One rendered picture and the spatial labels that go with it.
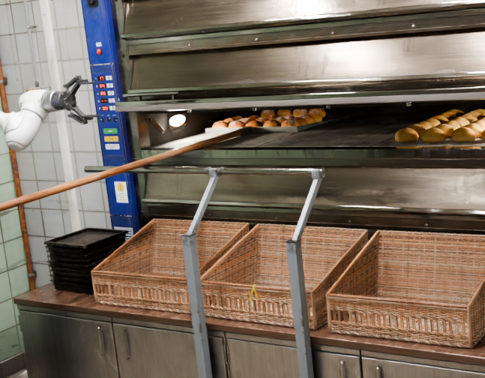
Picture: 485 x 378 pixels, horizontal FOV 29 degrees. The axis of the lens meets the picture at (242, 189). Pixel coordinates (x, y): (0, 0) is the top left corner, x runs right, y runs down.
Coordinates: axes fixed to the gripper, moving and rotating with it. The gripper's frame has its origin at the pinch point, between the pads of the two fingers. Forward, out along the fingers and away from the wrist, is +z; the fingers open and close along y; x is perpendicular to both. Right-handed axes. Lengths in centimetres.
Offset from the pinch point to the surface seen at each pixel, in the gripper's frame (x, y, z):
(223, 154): -55, 33, 22
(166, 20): -54, -28, -2
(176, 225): -51, 66, -7
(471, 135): -72, 29, 132
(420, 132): -81, 29, 106
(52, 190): 37.2, 29.8, 8.2
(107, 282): -5, 80, -12
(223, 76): -54, -2, 27
